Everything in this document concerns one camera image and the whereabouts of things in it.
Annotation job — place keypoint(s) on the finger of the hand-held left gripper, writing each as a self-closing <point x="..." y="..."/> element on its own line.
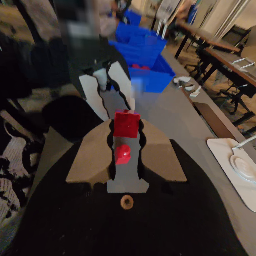
<point x="91" y="92"/>
<point x="122" y="80"/>

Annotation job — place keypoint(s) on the black white patterned clothing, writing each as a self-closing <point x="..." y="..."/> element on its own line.
<point x="14" y="180"/>

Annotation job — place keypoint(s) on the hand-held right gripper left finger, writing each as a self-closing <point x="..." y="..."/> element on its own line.
<point x="90" y="158"/>

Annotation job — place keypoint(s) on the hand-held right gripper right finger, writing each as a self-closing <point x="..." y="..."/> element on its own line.
<point x="162" y="160"/>

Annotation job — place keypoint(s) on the long wooden office table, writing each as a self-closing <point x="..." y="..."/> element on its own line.
<point x="220" y="46"/>

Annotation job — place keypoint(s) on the red mega block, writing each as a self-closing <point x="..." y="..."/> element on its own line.
<point x="122" y="157"/>
<point x="140" y="67"/>
<point x="127" y="124"/>

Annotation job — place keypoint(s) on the white plastic piece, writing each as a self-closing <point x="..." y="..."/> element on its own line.
<point x="196" y="92"/>
<point x="181" y="80"/>
<point x="189" y="87"/>

